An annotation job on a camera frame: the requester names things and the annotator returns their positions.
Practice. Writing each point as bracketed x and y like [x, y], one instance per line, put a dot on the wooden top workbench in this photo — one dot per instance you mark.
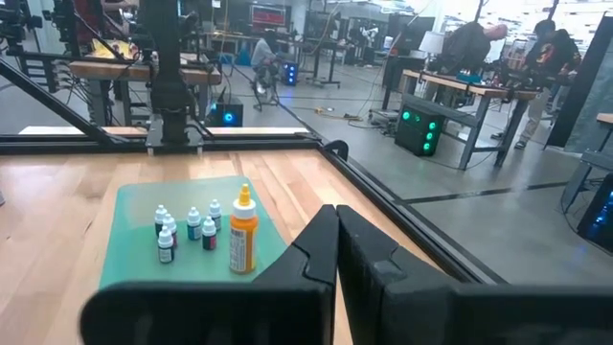
[129, 72]
[474, 88]

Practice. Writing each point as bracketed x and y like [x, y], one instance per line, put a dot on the large yellow food coloring bottle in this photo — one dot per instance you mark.
[243, 239]

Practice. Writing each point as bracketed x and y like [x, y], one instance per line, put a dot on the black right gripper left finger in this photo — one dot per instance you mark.
[215, 311]

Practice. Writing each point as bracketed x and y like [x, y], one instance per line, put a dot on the black computer blue lights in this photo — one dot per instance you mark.
[598, 215]

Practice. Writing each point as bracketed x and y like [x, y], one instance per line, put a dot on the grey metal bench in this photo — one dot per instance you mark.
[591, 160]

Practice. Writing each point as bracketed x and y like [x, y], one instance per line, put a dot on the dark grey partition panel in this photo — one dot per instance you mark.
[584, 81]

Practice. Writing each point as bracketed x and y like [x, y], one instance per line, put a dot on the small blue food coloring bottle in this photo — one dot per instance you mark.
[194, 227]
[215, 215]

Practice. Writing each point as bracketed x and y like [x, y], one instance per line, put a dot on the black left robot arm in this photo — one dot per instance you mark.
[170, 86]

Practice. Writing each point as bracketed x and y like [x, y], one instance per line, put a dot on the black frame clamp hook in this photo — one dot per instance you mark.
[337, 147]

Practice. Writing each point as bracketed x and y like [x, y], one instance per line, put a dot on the person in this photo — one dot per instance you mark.
[88, 12]
[551, 57]
[262, 55]
[471, 48]

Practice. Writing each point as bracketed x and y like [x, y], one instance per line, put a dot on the yellow object on workbench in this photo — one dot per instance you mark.
[112, 49]

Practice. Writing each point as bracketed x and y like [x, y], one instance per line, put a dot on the small dark food coloring bottle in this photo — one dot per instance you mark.
[209, 237]
[165, 249]
[160, 220]

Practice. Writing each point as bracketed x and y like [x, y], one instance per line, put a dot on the green translucent plastic bin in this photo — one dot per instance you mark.
[139, 259]

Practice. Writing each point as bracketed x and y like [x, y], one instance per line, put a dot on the black computer green fans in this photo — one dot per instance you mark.
[419, 129]

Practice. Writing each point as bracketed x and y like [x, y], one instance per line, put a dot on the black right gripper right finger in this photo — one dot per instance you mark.
[431, 311]

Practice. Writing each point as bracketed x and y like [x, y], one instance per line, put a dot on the small red food coloring bottle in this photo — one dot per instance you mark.
[170, 232]

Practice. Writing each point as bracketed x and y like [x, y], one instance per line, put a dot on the black aluminium table frame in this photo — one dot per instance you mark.
[249, 144]

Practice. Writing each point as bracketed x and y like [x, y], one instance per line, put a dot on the white shade table lamp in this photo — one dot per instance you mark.
[432, 42]

